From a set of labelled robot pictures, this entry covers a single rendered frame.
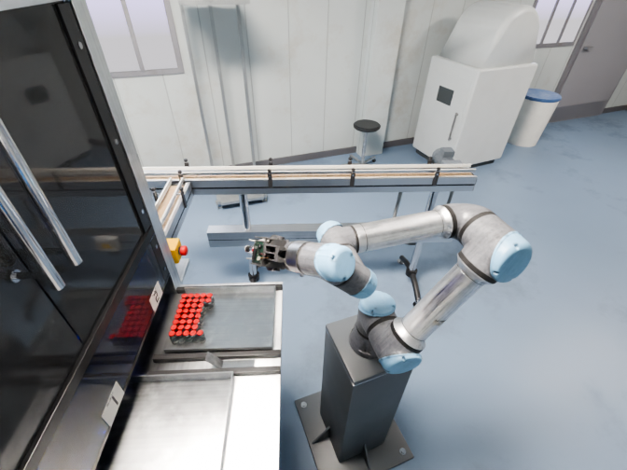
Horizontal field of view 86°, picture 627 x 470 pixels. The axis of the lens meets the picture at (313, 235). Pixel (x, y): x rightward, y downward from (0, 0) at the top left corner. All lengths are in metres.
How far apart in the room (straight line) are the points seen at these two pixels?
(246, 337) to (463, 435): 1.34
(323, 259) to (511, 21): 3.53
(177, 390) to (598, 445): 2.06
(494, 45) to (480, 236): 3.12
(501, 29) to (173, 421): 3.81
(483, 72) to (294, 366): 3.11
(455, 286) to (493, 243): 0.15
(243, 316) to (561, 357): 2.04
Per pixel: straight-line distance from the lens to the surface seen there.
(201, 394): 1.13
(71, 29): 0.96
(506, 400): 2.33
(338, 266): 0.66
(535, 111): 5.24
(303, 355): 2.18
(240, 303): 1.30
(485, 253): 0.92
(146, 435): 1.13
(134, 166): 1.10
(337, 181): 1.90
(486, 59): 3.90
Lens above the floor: 1.87
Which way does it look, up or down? 39 degrees down
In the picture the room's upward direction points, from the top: 1 degrees clockwise
